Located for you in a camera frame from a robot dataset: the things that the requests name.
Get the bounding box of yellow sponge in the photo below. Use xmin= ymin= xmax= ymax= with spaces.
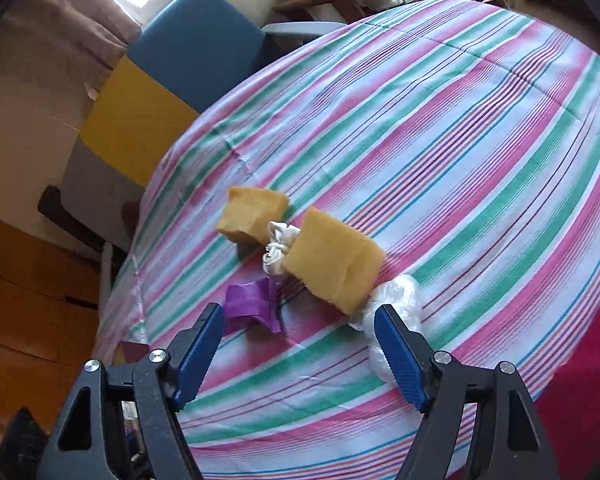
xmin=215 ymin=186 xmax=291 ymax=246
xmin=281 ymin=206 xmax=385 ymax=317

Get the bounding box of grey yellow blue chair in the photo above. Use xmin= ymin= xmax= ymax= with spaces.
xmin=62 ymin=0 xmax=266 ymax=241

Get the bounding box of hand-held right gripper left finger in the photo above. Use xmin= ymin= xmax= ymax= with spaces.
xmin=36 ymin=302 xmax=226 ymax=480

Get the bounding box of brown cloth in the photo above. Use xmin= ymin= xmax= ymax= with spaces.
xmin=121 ymin=199 xmax=143 ymax=243

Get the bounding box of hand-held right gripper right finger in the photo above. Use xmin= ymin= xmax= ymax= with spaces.
xmin=374 ymin=304 xmax=556 ymax=480

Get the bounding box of clear plastic bag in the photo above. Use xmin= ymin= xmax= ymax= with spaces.
xmin=350 ymin=275 xmax=426 ymax=386

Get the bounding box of grey bed rail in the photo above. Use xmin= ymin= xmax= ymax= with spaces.
xmin=262 ymin=21 xmax=346 ymax=56

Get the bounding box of black rolled mat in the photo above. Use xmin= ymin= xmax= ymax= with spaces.
xmin=37 ymin=185 xmax=131 ymax=261

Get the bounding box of red cloth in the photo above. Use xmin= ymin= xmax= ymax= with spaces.
xmin=520 ymin=280 xmax=600 ymax=480

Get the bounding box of purple snack packet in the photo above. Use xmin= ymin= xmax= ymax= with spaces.
xmin=224 ymin=280 xmax=283 ymax=335

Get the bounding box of wooden wardrobe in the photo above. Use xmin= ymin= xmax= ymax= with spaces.
xmin=0 ymin=210 xmax=111 ymax=436

